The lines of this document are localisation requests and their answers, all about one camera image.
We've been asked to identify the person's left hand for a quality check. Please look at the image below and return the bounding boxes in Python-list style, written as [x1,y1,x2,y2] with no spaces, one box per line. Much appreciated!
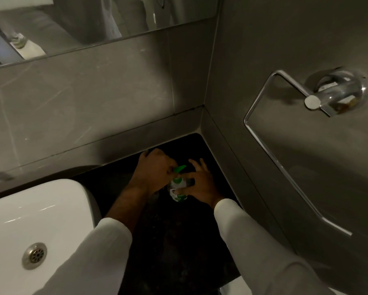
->
[130,148,179,195]

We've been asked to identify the person's right hand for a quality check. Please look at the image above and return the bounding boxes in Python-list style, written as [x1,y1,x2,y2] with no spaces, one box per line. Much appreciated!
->
[172,158,225,210]

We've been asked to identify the green and white soap dispenser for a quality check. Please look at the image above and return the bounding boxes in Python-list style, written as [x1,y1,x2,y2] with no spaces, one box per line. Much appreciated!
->
[167,165,191,202]

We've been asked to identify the person's left forearm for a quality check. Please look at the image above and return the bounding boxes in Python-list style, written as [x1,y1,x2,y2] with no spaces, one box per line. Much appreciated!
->
[34,184,149,295]

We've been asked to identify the person's right forearm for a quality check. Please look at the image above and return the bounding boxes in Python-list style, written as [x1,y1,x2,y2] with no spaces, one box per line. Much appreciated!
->
[213,198,336,295]

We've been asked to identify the white ceramic sink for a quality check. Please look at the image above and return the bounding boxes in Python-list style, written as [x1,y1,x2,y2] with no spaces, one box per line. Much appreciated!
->
[0,179,102,295]

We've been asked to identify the metal sink drain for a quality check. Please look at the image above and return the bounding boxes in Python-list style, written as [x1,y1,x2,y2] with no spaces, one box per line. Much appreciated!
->
[21,243,47,270]

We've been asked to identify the chrome towel ring holder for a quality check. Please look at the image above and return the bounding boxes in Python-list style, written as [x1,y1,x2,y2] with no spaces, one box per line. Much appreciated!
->
[244,68,368,237]

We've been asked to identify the wall mirror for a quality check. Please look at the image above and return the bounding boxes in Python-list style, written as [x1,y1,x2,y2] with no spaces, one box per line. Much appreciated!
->
[0,0,221,69]

